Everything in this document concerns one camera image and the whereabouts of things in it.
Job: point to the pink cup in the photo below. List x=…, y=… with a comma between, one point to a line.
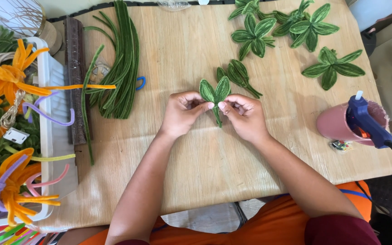
x=332, y=124

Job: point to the blue pipe cleaner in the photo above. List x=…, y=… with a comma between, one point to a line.
x=142, y=81

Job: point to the orange pipe cleaner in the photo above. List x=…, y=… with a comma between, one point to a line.
x=80, y=87

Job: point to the narrow green pipe cleaner sprig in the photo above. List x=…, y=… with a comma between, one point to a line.
x=238, y=75

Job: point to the clear plastic bag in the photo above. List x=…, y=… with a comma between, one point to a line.
x=174, y=4

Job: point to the brown pipe cleaner pack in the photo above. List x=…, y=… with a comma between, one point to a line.
x=75, y=51

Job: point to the person's maroon sleeve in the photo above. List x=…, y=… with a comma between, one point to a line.
x=339, y=231

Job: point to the heap of colourful pipe cleaners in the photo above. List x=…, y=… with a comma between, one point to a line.
x=12, y=234

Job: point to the single long green pipe cleaner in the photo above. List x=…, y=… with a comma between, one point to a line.
x=86, y=102

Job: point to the bundle of green pipe cleaners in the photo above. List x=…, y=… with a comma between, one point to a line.
x=124, y=68

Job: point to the person's left hand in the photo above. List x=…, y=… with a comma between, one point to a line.
x=179, y=115

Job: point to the bent purple pipe cleaner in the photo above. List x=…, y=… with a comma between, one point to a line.
x=51, y=117

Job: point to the yellow pipe cleaner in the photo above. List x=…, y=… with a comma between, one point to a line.
x=53, y=158

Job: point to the orange flower with purple piece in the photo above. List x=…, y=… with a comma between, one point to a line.
x=12, y=190

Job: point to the lamp with wooden base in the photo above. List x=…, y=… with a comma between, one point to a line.
x=15, y=13

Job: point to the small clear bead packet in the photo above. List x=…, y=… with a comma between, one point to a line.
x=340, y=145

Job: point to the white plastic tray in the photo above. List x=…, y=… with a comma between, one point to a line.
x=58, y=143

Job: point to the clear round plastic packet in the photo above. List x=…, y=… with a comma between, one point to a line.
x=98, y=72

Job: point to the blue glue gun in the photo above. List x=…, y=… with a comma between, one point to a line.
x=366, y=119

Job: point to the green pipe cleaner leaf cluster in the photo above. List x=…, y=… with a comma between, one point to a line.
x=306, y=29
x=330, y=66
x=254, y=35
x=247, y=7

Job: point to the orange pipe cleaner flower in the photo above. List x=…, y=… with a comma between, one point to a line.
x=3, y=78

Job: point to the pink pipe cleaner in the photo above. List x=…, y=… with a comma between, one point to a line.
x=51, y=182

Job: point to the two-leaf green pipe cleaner sprig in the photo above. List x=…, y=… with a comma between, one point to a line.
x=216, y=90

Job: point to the person's right hand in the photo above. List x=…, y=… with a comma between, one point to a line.
x=248, y=122

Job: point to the person's orange garment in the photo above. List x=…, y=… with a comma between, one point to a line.
x=267, y=221

